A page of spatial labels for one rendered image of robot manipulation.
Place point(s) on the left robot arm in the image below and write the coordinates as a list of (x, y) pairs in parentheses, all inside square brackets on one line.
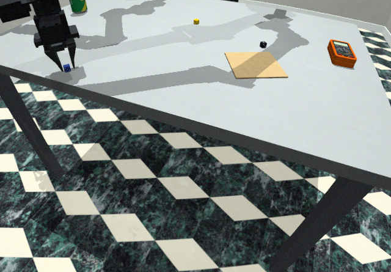
[(52, 27)]

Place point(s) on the green and yellow drink can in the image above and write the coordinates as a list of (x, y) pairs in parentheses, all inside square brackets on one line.
[(78, 6)]

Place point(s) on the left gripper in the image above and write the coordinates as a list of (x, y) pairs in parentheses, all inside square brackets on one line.
[(70, 43)]

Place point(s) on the blue die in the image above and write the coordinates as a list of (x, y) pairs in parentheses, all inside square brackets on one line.
[(67, 68)]

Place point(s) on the tan mat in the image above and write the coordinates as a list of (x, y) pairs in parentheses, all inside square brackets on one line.
[(254, 65)]

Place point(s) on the orange multimeter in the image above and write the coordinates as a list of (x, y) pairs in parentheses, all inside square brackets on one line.
[(341, 53)]

